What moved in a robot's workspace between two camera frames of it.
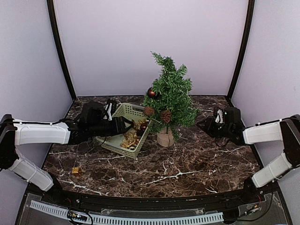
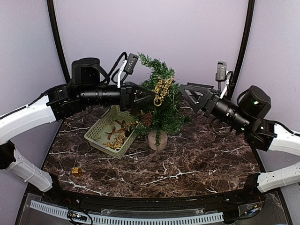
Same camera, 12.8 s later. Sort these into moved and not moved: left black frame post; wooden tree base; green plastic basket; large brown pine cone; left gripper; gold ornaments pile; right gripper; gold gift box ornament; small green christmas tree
Moved: small green christmas tree; large brown pine cone; right gripper; gold ornaments pile; green plastic basket; wooden tree base; left gripper
Not moved: left black frame post; gold gift box ornament
